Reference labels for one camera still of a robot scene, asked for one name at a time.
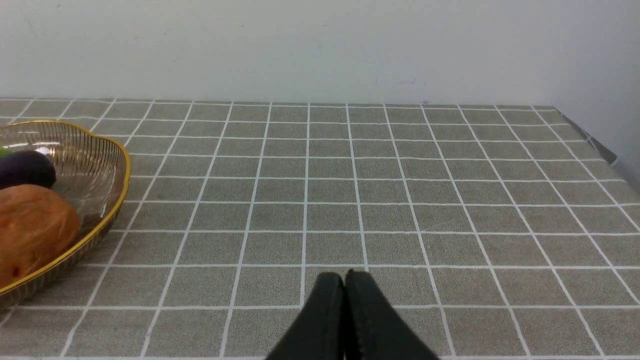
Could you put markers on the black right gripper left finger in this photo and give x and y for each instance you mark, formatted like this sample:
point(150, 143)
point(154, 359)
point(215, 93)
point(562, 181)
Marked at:
point(316, 332)

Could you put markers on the gold-rimmed glass plate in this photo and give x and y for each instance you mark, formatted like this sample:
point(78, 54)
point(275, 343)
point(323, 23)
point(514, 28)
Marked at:
point(92, 174)

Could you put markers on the purple eggplant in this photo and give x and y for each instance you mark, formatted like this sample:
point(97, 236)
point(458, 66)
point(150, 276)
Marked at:
point(26, 167)

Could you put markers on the brown potato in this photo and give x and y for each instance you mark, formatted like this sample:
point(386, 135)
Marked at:
point(37, 225)

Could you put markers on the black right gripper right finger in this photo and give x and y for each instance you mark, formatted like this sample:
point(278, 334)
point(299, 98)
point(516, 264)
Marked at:
point(374, 330)

